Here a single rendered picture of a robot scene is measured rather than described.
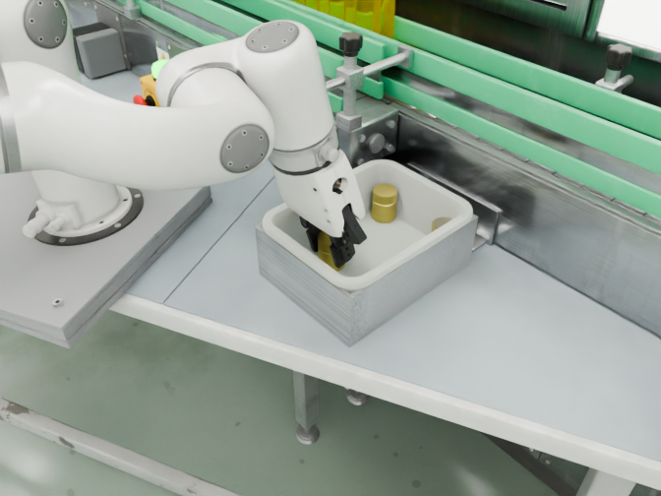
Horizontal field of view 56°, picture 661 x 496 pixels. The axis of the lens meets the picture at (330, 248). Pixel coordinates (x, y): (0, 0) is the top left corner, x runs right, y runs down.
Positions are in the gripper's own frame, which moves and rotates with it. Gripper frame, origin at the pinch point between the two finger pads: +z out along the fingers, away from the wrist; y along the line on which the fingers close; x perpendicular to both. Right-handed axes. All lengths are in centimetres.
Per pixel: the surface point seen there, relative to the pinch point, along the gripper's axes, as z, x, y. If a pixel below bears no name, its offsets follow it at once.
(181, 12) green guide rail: -8, -17, 53
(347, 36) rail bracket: -17.0, -15.9, 8.9
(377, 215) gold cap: 5.0, -9.8, 2.2
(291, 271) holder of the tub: -1.4, 6.7, -0.5
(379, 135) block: -1.4, -17.2, 7.6
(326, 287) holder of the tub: -2.9, 6.4, -6.6
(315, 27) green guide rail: -9.1, -24.0, 25.8
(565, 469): 75, -23, -26
